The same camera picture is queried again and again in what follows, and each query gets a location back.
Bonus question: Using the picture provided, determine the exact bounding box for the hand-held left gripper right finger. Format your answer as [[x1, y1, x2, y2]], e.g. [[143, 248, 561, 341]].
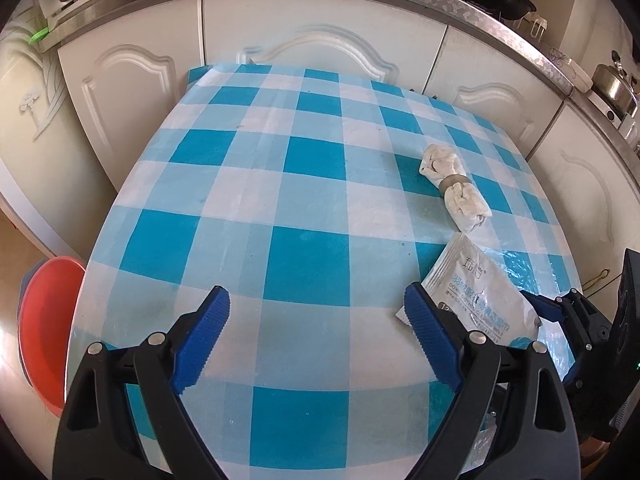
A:
[[402, 282, 583, 480]]

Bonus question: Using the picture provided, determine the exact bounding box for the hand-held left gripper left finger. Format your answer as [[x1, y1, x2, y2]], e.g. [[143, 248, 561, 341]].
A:
[[52, 286, 232, 480]]

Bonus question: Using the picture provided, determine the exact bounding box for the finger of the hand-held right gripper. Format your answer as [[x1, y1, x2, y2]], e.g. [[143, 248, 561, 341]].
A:
[[562, 342, 608, 387], [520, 287, 613, 356]]

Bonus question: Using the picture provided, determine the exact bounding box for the white wet wipes packet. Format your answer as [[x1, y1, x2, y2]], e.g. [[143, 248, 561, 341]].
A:
[[395, 232, 543, 348]]

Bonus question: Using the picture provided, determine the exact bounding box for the red plastic basin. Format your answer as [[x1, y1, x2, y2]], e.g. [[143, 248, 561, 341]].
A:
[[19, 256, 87, 417]]

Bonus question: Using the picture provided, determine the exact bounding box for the white rolled cloth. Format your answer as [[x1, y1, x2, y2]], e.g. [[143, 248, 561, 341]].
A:
[[419, 143, 491, 234]]

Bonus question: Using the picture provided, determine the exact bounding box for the blue checked tablecloth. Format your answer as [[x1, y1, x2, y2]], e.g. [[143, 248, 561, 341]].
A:
[[65, 62, 586, 480]]

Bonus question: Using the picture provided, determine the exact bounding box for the white hot plate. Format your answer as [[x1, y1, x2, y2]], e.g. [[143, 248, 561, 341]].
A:
[[585, 91, 629, 124]]

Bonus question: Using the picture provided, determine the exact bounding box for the steel kettle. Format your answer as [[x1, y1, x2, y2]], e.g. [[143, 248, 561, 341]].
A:
[[592, 50, 639, 112]]

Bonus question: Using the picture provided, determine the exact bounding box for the white flower-print dish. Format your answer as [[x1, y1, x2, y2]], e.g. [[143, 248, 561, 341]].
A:
[[547, 45, 592, 87]]

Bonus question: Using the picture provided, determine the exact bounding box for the white flower-embossed door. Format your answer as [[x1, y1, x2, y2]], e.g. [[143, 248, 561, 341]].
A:
[[0, 22, 118, 257]]

